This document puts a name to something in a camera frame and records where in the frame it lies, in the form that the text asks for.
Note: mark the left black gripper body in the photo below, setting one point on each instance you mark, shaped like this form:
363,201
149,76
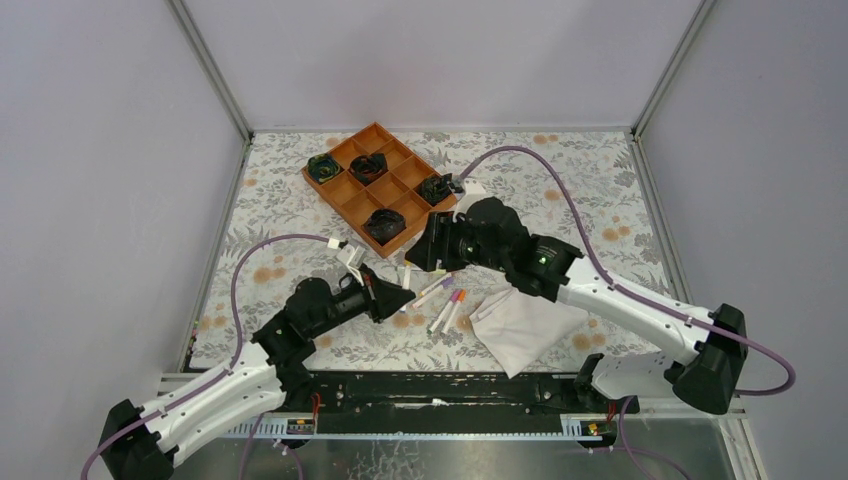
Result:
373,295

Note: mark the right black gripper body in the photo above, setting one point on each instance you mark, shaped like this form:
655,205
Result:
441,240

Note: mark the white marker pen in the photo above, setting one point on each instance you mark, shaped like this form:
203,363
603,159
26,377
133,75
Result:
453,313
439,281
443,313

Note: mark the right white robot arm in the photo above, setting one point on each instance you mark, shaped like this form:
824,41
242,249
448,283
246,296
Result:
702,351

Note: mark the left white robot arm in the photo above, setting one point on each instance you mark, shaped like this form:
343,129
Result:
149,441

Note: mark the dark green rolled tie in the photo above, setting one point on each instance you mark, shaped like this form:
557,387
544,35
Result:
435,188

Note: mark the white folded cloth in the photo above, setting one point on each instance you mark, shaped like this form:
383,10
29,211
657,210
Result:
517,329

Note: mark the dark blue rolled tie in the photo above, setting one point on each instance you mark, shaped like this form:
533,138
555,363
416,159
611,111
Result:
384,224

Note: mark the orange wooden compartment tray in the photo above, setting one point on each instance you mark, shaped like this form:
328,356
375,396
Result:
395,190

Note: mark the green patterned rolled tie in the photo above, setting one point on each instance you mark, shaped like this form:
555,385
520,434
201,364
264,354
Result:
322,168

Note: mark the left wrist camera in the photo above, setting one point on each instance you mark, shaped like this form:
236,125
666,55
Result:
350,254

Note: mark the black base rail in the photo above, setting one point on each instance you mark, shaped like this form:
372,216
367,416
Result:
454,403

